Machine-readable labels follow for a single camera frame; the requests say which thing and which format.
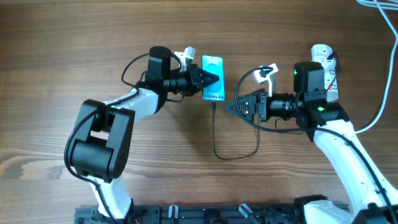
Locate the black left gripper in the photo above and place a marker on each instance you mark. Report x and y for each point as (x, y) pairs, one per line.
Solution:
(194, 84)

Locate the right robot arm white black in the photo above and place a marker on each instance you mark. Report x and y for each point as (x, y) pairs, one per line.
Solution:
(373, 198)

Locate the white power strip socket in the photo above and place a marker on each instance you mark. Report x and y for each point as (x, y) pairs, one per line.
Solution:
(328, 58)

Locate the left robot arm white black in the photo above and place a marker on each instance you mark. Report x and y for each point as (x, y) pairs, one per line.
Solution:
(97, 150)

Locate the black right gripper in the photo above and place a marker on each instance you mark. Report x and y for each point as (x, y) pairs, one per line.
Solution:
(251, 100)

